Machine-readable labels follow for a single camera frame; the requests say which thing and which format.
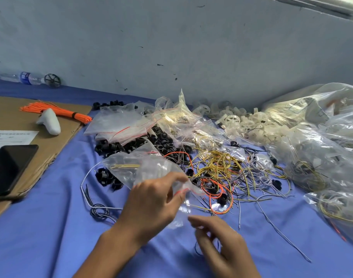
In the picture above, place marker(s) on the person's left hand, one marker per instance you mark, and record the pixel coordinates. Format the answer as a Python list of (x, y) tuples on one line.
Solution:
[(150, 208)]

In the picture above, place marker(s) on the person's right hand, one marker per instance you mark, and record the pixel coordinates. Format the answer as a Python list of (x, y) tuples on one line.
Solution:
[(225, 246)]

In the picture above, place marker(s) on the clear zip plastic bag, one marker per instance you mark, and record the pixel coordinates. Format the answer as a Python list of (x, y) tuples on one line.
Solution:
[(141, 168)]

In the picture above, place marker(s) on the pile of black plastic rings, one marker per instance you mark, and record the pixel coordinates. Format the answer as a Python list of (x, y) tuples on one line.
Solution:
[(110, 148)]

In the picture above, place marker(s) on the heap of plastic bags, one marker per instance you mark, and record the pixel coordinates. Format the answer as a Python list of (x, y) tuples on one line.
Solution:
[(185, 118)]

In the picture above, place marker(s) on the pile of white plastic wheels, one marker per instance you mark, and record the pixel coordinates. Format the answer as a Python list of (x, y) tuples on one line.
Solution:
[(252, 121)]

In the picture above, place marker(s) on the pile of large plastic bags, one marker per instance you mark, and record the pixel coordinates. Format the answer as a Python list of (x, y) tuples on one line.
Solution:
[(321, 153)]

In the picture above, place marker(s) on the blue cloth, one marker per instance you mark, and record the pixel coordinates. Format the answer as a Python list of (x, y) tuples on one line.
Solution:
[(43, 234)]

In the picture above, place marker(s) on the white handheld device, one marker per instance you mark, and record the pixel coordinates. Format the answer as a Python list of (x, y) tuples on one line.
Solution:
[(49, 122)]

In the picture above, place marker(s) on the orange tie bundle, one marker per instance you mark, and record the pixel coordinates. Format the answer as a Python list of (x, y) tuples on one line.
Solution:
[(52, 110)]

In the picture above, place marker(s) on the black smartphone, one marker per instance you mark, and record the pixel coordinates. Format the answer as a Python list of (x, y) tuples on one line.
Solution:
[(9, 169)]

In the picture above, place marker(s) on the white paper sheet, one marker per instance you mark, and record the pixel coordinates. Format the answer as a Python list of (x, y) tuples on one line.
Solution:
[(11, 136)]

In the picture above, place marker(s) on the brown cardboard sheet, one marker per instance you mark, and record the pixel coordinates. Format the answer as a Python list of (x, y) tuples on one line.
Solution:
[(20, 115)]

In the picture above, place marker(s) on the black round wheel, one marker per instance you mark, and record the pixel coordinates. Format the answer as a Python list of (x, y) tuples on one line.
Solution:
[(52, 81)]

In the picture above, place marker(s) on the clear plastic water bottle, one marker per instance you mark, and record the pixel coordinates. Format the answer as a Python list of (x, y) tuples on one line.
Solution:
[(23, 78)]

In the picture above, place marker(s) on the window frame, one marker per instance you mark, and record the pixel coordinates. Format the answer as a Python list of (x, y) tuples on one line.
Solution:
[(327, 5)]

